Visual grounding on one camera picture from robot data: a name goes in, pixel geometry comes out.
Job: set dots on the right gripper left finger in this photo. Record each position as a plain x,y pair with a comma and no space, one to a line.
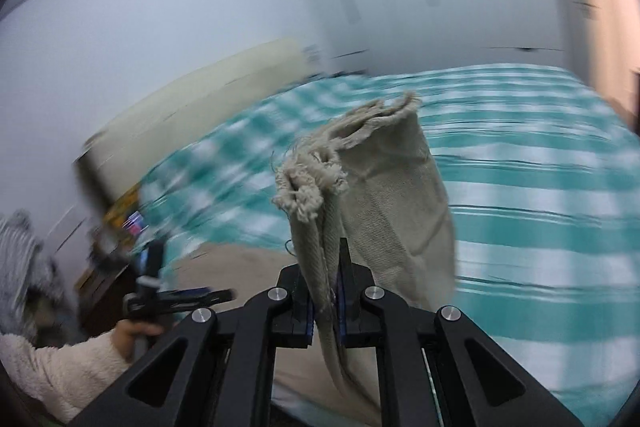
212,369

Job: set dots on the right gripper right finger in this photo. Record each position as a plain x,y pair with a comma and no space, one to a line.
437,368

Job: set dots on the beige khaki pants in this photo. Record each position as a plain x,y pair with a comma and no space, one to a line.
287,182

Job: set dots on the cream fleece left forearm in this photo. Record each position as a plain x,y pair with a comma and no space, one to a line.
65,380

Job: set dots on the person's left hand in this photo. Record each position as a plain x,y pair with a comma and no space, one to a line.
126,332

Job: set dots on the dark wooden nightstand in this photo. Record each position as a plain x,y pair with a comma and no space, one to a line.
111,275

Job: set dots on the dark clothes pile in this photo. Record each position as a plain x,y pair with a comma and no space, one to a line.
28,274

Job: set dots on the beige bed headboard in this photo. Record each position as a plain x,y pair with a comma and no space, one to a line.
117,156

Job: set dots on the teal plaid bed cover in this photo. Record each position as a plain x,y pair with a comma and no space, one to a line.
542,179

